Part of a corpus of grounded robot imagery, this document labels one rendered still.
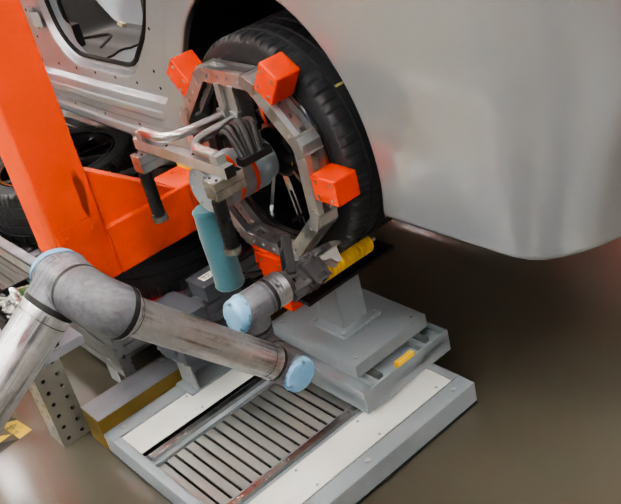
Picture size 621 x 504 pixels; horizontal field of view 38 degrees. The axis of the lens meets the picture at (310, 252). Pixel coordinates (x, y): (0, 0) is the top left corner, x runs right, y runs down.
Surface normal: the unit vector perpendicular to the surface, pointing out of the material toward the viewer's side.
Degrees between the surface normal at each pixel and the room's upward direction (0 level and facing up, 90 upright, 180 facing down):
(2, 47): 90
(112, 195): 90
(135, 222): 90
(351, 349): 0
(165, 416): 0
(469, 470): 0
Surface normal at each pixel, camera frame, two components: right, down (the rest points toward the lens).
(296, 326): -0.22, -0.84
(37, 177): 0.65, 0.26
